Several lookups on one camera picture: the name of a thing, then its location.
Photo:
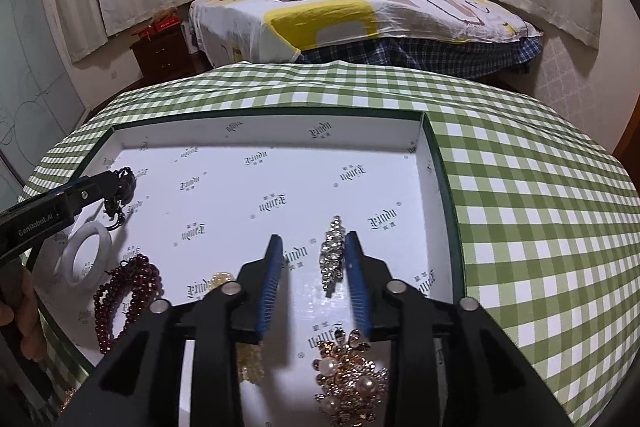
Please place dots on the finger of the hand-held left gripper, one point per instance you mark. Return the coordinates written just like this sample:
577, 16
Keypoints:
92, 192

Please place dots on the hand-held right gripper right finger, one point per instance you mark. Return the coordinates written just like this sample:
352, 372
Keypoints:
357, 287

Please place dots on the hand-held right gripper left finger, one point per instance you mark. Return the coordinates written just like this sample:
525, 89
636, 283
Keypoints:
272, 287

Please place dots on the black beaded ornament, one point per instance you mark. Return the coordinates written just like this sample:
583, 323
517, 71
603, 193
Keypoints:
114, 207

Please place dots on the white jade bangle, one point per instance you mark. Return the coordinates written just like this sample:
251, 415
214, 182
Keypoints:
92, 231

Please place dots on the crystal hair clip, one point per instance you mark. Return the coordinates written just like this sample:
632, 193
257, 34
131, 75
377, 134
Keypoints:
331, 257

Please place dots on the gold pearl flower brooch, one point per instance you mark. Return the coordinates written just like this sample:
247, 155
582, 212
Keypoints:
350, 377

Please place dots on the dark green shallow box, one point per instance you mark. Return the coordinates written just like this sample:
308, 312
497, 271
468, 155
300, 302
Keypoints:
300, 167

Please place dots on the person's left hand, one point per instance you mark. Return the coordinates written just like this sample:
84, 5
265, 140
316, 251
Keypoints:
27, 312

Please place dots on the frosted glass wardrobe door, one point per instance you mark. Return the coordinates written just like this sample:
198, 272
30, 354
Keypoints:
35, 72

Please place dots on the dark wooden nightstand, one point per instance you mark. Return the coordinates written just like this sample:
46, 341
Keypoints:
162, 54

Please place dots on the red gift box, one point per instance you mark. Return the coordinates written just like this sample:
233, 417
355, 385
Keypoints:
157, 28

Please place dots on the green checked tablecloth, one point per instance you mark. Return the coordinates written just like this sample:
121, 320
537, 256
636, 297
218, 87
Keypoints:
525, 217

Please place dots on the brown plush toy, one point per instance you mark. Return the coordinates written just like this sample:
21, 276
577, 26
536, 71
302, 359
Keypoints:
165, 14

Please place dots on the blue plaid bed skirt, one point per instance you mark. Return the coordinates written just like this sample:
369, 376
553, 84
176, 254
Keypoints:
425, 54

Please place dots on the bed with patterned sheet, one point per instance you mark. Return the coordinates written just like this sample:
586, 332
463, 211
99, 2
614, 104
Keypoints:
400, 12

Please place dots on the wooden door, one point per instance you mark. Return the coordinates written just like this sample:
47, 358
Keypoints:
627, 142

